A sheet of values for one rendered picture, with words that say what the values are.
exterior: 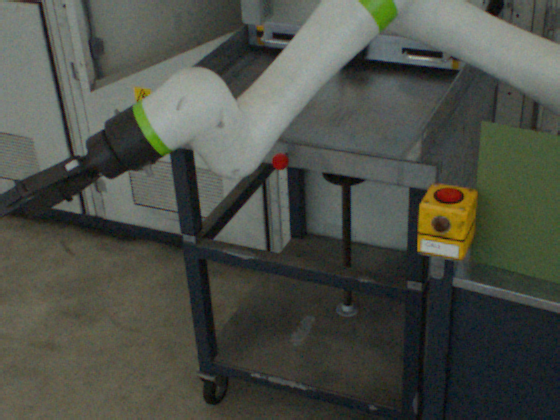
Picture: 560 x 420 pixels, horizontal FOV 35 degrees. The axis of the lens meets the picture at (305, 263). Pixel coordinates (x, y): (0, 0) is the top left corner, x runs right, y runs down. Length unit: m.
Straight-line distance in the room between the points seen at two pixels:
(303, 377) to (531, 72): 0.94
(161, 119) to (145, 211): 1.64
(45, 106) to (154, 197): 0.45
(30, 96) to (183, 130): 1.70
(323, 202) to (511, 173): 1.26
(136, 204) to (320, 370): 1.06
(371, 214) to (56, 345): 1.00
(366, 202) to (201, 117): 1.32
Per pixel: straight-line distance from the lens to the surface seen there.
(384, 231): 2.67
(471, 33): 1.73
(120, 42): 2.18
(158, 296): 2.83
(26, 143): 3.18
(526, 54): 1.74
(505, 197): 1.53
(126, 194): 3.02
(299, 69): 1.50
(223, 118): 1.40
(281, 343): 2.33
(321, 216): 2.72
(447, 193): 1.51
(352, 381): 2.21
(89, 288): 2.92
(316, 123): 1.87
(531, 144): 1.47
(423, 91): 2.01
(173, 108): 1.38
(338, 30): 1.52
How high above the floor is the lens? 1.67
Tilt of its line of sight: 35 degrees down
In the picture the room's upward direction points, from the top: 2 degrees counter-clockwise
